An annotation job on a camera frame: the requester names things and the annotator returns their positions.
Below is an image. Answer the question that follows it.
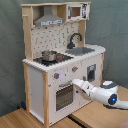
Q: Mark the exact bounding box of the toy cabinet door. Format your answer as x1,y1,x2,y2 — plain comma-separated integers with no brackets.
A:
79,54,103,108

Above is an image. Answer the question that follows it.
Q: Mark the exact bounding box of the red stove knob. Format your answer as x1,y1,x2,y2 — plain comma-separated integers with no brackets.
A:
54,73,60,79
72,66,78,72

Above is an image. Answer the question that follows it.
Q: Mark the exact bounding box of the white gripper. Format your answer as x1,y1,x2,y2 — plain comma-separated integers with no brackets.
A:
72,79,93,98

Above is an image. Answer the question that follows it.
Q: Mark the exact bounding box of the left red stove knob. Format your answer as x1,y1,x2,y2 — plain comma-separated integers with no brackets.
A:
54,73,60,79

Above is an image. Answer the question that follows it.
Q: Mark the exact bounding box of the metal toy pot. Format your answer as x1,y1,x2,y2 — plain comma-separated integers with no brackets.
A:
42,50,57,61

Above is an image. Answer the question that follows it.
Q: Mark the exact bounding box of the right red stove knob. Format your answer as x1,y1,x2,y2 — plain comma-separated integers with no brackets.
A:
72,66,78,72

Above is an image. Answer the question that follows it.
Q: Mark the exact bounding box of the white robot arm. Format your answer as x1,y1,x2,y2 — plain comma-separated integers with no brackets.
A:
72,79,128,110

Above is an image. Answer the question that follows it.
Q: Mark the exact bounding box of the wooden toy kitchen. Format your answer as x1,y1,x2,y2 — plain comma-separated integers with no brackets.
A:
22,2,105,127

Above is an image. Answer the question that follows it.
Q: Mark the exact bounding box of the black toy stovetop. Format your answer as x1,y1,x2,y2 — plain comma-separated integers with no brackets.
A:
33,53,74,67

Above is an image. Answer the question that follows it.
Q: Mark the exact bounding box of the grey toy sink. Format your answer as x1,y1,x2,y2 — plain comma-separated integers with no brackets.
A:
66,47,94,56

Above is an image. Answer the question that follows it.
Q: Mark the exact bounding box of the toy oven door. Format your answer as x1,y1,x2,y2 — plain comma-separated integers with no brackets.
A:
55,82,74,111

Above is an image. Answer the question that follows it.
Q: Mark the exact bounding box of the grey range hood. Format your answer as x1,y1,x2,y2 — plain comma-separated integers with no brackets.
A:
35,5,64,27

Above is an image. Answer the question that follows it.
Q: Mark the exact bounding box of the black toy faucet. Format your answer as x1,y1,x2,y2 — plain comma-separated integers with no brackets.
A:
66,32,83,50

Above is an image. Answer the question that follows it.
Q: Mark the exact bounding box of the toy microwave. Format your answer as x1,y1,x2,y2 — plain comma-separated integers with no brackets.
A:
67,3,89,20

